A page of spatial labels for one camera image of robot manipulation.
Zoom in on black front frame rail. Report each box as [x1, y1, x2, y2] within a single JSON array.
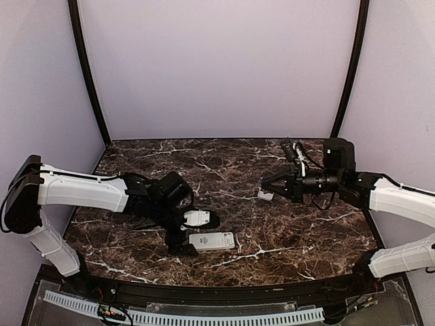
[[37, 264, 405, 308]]

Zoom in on white remote control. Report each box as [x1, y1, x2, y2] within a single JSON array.
[[188, 232, 235, 251]]

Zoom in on small circuit board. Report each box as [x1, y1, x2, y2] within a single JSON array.
[[97, 305, 126, 322]]

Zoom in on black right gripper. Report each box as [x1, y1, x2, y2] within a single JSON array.
[[262, 164, 343, 204]]

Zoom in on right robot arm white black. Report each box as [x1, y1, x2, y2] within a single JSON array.
[[260, 138, 434, 295]]

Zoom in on white slotted cable duct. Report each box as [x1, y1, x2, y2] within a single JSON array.
[[43, 290, 325, 325]]

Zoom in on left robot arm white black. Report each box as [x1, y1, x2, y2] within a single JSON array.
[[1, 156, 210, 296]]

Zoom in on white battery cover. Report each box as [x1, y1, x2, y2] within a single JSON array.
[[257, 189, 274, 201]]

